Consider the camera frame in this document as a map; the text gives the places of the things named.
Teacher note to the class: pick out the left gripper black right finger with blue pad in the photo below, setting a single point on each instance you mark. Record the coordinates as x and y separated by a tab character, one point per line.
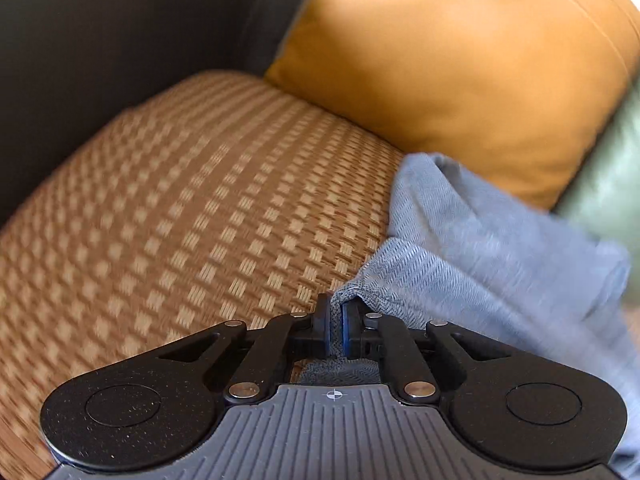
514	408

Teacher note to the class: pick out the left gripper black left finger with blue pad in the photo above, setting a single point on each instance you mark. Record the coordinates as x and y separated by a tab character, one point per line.
151	409

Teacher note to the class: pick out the grey herringbone zip garment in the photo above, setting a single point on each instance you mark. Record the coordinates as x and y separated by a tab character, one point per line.
460	250

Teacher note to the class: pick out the woven brown seat mat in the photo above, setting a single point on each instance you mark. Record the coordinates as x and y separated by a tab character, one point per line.
222	197

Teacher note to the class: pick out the green leather cushion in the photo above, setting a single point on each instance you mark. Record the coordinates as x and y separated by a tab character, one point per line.
604	197

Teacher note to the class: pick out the mustard leather cushion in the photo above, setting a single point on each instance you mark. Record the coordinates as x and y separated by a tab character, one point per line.
516	90

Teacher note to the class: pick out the dark grey sofa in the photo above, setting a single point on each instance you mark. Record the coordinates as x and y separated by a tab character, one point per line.
69	66

